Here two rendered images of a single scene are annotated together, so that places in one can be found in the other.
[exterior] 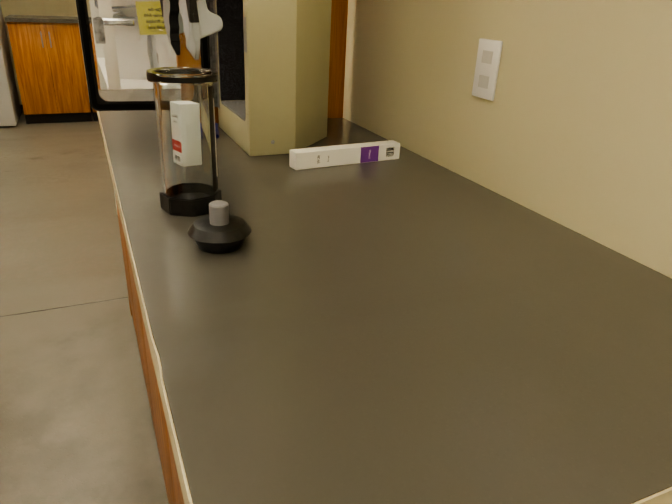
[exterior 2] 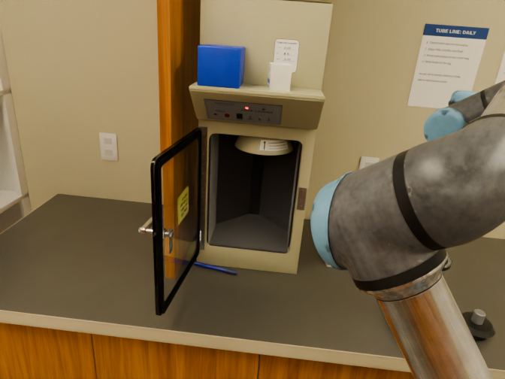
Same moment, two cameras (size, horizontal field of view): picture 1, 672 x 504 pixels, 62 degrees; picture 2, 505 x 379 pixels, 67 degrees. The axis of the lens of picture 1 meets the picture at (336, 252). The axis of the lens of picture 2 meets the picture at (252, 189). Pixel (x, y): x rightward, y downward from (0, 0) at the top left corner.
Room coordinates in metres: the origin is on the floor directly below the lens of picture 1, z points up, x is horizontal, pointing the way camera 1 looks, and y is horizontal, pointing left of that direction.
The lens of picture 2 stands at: (0.91, 1.18, 1.64)
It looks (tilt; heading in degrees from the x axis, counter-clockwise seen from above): 23 degrees down; 298
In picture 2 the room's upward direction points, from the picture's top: 4 degrees clockwise
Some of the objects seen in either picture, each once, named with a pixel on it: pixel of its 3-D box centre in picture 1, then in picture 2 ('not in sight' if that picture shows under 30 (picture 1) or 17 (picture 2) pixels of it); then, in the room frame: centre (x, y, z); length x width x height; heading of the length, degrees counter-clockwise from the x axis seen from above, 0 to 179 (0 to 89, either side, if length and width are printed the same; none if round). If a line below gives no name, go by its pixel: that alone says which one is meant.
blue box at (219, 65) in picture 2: not in sight; (222, 65); (1.45, 0.36, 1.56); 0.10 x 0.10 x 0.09; 25
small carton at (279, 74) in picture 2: not in sight; (279, 76); (1.33, 0.31, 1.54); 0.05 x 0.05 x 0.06; 33
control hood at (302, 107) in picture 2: not in sight; (256, 107); (1.37, 0.33, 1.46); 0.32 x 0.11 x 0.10; 25
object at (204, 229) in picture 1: (219, 224); (476, 322); (0.75, 0.17, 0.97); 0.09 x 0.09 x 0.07
